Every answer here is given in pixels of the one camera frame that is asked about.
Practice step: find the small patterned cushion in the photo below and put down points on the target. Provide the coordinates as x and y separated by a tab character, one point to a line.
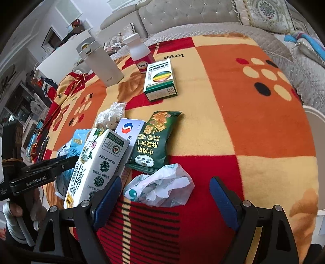
118	38

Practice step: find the blue striped cloth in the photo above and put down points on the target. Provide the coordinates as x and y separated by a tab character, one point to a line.
307	42

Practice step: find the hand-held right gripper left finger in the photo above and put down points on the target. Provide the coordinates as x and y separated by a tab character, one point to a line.
109	198

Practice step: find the green medicine box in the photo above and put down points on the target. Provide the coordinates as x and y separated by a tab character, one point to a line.
160	78

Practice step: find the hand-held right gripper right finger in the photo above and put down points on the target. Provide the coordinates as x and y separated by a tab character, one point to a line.
226	200

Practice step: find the white tissue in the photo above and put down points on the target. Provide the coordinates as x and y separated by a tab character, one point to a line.
110	115

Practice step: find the white thermos bottle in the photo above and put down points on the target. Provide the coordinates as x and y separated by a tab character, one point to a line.
101	63

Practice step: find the orange red printed blanket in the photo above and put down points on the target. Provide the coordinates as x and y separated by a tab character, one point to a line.
228	101

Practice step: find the green biscuit packet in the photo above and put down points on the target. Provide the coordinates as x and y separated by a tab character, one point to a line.
149	149

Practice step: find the white plastic wrapper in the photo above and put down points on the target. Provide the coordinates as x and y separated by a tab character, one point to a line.
165	185

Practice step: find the grey quilted sofa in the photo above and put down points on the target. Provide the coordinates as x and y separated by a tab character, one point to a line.
177	15

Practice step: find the light blue packet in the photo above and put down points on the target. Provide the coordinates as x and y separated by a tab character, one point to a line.
80	142

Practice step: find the person's left hand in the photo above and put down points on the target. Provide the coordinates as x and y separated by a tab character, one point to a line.
38	210

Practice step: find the white pill bottle red label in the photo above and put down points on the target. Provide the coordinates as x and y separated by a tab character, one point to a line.
138	50

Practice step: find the white box red-blue logo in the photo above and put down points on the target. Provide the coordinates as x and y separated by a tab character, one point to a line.
129	128

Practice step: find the ornate floral cushion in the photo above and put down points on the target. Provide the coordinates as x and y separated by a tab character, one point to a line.
269	12

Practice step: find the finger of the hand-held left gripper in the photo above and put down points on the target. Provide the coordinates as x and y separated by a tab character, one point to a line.
61	163

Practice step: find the white milk carton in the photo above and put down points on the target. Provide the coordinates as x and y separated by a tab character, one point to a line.
101	162

